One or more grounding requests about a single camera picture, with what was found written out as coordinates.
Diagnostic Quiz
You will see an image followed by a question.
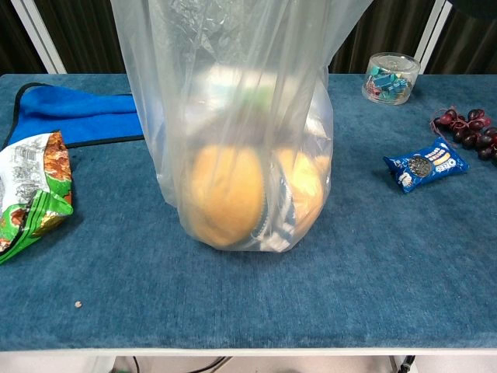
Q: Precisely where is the curved black cable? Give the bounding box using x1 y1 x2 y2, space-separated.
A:
193 356 232 373

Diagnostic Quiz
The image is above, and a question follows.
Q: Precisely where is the large round orange bun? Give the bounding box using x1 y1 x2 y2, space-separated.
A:
185 144 267 247

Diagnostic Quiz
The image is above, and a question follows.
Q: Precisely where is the white box inside bag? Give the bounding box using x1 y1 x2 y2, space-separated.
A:
186 64 281 137

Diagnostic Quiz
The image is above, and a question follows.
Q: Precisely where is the translucent plastic shopping bag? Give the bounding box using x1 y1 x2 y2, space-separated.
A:
109 0 374 253

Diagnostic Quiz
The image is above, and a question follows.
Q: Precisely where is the green snack chip bag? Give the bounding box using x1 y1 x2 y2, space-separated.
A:
0 131 75 265

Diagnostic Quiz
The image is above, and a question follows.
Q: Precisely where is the blue Oreo cookie pack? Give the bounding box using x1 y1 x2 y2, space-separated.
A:
383 137 470 194

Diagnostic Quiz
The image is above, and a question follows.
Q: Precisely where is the clear jar of binder clips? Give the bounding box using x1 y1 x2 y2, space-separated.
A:
361 52 422 105

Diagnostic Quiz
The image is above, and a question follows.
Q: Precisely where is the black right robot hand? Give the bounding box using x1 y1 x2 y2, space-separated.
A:
451 0 497 17

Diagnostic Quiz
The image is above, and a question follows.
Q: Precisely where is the blue white striped packet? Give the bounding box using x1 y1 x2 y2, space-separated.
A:
251 162 297 250

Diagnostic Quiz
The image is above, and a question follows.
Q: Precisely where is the blue towel with black trim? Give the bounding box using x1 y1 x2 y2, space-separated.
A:
8 82 145 149

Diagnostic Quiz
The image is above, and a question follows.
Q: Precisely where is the white metal frame post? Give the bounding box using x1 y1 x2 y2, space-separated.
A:
414 0 460 75
13 0 68 75

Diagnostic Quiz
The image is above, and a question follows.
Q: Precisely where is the bunch of dark red grapes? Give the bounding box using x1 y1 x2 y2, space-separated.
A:
429 105 497 161

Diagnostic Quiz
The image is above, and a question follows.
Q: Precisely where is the blue carpet table cover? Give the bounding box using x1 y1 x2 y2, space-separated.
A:
0 73 497 353

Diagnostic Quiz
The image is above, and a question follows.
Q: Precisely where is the smaller round orange bun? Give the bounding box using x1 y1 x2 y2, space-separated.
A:
271 147 332 238

